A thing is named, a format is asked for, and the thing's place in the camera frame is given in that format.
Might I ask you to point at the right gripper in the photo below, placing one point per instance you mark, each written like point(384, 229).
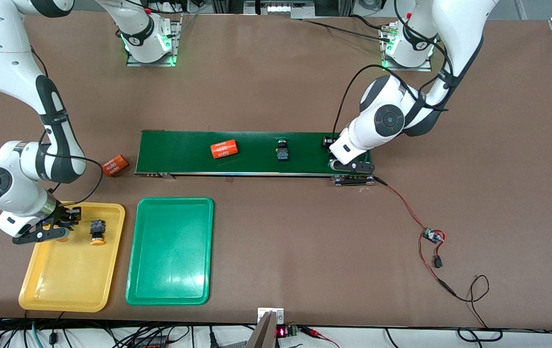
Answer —
point(65, 215)

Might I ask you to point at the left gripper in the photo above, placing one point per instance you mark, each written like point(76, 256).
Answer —
point(327, 143)

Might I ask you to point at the orange cylinder with white print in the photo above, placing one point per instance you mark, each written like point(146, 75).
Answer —
point(224, 149)
point(115, 166)

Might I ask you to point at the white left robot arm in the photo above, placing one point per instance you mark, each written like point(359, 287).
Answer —
point(459, 29)

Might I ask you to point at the yellow plastic tray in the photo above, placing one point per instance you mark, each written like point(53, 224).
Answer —
point(63, 280)

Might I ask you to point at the green plastic tray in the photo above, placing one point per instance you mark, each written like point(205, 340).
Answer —
point(169, 251)

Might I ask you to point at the green belt conveyor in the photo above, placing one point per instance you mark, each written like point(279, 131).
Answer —
point(184, 150)

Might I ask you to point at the small green circuit board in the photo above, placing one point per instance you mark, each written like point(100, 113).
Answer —
point(432, 235)

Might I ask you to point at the grey power strip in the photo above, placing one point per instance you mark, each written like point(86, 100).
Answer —
point(276, 7)

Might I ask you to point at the red test lead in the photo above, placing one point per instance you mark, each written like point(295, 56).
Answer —
point(319, 333)

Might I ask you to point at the red LED display module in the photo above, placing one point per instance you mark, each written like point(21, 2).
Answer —
point(281, 332)

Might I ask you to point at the small black inline switch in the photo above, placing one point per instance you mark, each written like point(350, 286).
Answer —
point(437, 262)

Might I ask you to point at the grey metal camera stand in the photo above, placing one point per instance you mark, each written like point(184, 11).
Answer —
point(263, 333)

